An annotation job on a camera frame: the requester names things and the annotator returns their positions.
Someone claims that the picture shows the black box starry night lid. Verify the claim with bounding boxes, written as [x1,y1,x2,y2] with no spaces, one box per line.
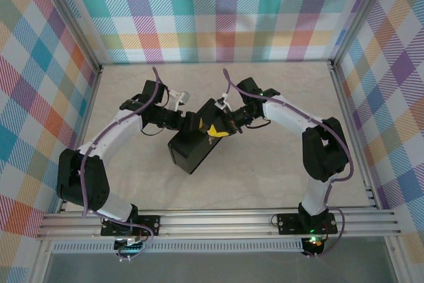
[166,97,235,176]

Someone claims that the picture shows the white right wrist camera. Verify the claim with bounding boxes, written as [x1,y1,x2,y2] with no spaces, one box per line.
[215,94,233,112]

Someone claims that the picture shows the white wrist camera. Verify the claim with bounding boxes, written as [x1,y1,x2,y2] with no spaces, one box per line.
[215,94,233,112]
[166,89,192,112]

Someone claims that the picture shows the thin black left gripper wire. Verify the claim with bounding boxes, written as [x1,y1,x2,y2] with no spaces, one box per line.
[140,126,164,137]

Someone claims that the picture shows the thin black gripper wire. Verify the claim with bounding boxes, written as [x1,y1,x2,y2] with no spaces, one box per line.
[246,118,272,131]
[140,126,164,137]

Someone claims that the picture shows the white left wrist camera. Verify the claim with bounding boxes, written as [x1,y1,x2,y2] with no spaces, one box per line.
[166,89,192,112]

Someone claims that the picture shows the thin black right gripper wire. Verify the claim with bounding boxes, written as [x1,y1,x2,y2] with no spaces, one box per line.
[246,118,272,131]

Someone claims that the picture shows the aluminium table side rail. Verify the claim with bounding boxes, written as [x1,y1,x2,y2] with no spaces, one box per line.
[56,64,104,215]
[329,60,380,211]

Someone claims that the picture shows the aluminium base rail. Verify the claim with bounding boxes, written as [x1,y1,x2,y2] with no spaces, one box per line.
[35,208,402,241]

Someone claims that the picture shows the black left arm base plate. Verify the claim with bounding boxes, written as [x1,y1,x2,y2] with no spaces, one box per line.
[100,215,162,238]

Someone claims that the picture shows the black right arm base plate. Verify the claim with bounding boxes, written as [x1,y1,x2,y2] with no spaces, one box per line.
[276,211,339,235]

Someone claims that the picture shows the grey slotted cable duct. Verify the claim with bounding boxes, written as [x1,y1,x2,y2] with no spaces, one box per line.
[52,241,306,255]

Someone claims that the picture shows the aluminium frame post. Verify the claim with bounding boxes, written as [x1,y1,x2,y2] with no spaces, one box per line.
[38,0,104,71]
[329,0,398,67]

